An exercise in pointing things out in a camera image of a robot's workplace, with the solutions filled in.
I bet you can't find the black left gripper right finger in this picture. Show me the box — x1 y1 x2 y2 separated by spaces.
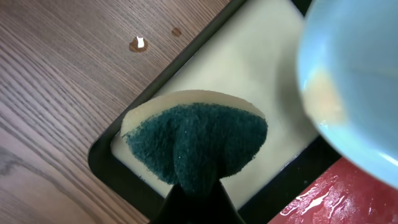
198 181 245 224

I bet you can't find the green yellow sponge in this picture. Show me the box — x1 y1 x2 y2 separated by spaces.
120 90 268 197

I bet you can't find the black soapy water tray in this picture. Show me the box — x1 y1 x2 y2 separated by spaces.
88 1 339 223

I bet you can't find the light blue plate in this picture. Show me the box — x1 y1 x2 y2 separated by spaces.
297 0 397 187

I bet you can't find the red serving tray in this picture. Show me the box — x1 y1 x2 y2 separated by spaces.
270 158 397 224

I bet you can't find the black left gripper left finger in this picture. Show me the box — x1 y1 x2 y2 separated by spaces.
149 185 199 224

